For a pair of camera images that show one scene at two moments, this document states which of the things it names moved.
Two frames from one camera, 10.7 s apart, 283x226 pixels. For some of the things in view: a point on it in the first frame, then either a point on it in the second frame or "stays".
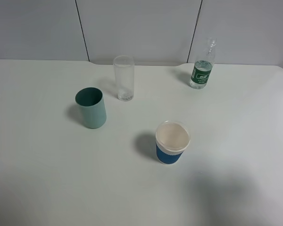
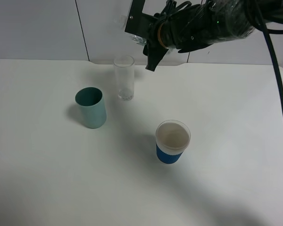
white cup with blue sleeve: [172, 139] stays
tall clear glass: [124, 66] stays
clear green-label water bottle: [203, 65] to [138, 40]
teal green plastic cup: [91, 101] stays
